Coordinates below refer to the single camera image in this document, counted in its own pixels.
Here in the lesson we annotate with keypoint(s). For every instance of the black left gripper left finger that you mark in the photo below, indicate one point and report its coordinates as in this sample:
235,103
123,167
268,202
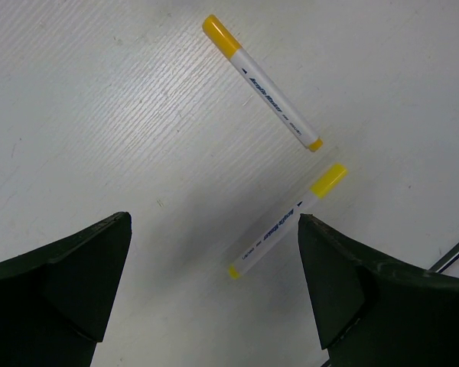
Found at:
56,301

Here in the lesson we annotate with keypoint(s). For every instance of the yellow capped marker horizontal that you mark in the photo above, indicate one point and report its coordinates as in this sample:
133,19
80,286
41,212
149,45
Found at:
284,224

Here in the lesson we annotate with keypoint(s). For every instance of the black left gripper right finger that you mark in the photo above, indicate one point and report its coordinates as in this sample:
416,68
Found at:
372,309

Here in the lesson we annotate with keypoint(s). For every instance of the orange marker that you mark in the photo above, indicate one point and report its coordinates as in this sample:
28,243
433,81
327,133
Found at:
259,81

